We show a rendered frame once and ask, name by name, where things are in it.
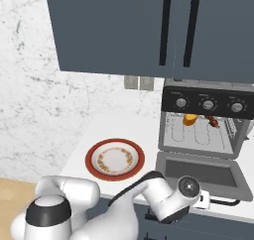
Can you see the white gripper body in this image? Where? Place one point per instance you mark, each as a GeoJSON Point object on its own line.
{"type": "Point", "coordinates": [205, 200]}

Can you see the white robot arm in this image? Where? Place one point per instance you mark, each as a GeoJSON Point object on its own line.
{"type": "Point", "coordinates": [82, 191]}

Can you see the toaster oven door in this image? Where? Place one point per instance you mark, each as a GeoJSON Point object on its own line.
{"type": "Point", "coordinates": [201, 173]}

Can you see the kebab skewer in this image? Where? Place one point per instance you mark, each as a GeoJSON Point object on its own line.
{"type": "Point", "coordinates": [213, 121]}

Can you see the baguette bread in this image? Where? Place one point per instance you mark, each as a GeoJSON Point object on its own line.
{"type": "Point", "coordinates": [189, 120]}

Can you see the grey toaster oven knob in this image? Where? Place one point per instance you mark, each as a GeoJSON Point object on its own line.
{"type": "Point", "coordinates": [181, 102]}
{"type": "Point", "coordinates": [236, 107]}
{"type": "Point", "coordinates": [208, 104]}

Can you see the grey toaster oven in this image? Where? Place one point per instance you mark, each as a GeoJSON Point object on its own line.
{"type": "Point", "coordinates": [172, 95]}

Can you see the dark grey cupboard door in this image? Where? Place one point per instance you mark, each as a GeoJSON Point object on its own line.
{"type": "Point", "coordinates": [109, 29]}
{"type": "Point", "coordinates": [225, 32]}

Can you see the dark grey base cupboard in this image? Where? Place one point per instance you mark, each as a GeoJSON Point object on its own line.
{"type": "Point", "coordinates": [215, 227]}

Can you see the red rimmed floral plate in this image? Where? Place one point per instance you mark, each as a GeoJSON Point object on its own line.
{"type": "Point", "coordinates": [114, 159]}

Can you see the grey wall socket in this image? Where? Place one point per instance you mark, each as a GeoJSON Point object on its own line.
{"type": "Point", "coordinates": [146, 83]}
{"type": "Point", "coordinates": [131, 82]}

